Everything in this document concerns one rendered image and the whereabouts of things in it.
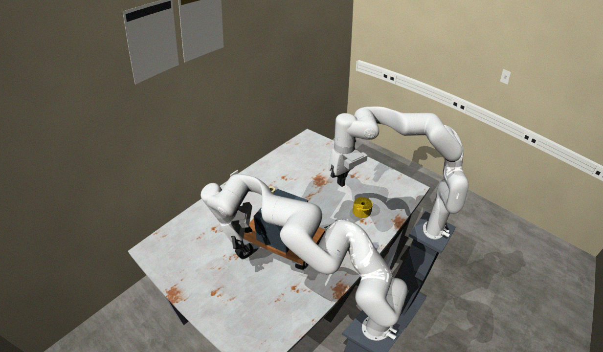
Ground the yellow cylinder with center hole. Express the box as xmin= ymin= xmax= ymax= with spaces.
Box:
xmin=353 ymin=197 xmax=373 ymax=218

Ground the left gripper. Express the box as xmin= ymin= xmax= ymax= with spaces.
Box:
xmin=221 ymin=220 xmax=252 ymax=253

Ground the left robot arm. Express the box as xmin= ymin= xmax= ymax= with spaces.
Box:
xmin=201 ymin=174 xmax=407 ymax=341

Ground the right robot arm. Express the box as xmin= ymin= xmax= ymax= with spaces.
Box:
xmin=334 ymin=107 xmax=469 ymax=240

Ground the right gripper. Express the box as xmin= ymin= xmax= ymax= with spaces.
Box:
xmin=329 ymin=148 xmax=354 ymax=187

